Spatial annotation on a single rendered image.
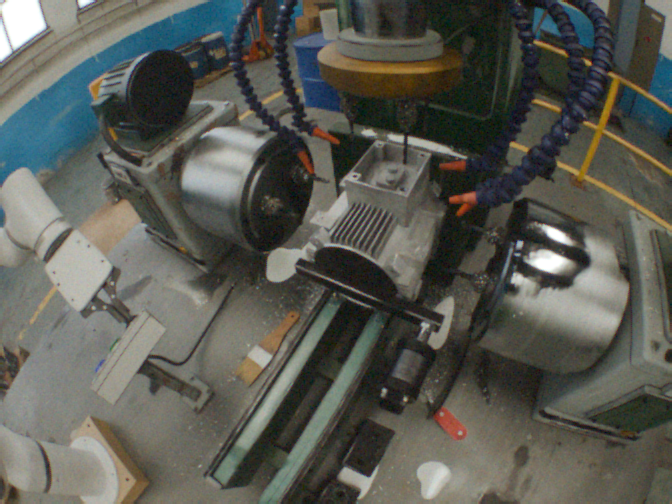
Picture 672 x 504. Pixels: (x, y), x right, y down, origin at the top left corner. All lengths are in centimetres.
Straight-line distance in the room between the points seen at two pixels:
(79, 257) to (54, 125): 520
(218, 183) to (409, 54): 38
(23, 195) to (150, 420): 56
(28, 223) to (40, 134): 514
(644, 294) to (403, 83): 42
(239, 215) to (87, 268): 28
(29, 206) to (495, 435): 93
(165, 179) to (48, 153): 510
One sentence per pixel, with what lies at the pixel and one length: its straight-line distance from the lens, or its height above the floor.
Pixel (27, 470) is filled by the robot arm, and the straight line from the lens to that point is 68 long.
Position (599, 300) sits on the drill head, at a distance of 45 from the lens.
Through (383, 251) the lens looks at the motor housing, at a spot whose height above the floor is 108.
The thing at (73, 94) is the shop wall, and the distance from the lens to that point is 572.
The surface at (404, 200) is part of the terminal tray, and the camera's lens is 45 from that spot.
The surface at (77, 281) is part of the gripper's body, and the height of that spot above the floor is 117.
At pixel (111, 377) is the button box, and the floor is 107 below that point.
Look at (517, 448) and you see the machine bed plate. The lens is 71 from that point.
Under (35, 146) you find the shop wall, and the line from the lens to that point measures 569.
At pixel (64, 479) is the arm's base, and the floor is 100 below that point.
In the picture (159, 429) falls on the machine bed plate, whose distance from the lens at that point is 80.
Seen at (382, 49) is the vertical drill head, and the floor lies 135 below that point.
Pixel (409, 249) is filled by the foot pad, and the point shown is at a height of 108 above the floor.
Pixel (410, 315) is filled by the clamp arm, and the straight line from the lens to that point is 47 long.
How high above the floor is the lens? 144
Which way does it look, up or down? 52 degrees down
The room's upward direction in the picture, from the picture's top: 9 degrees counter-clockwise
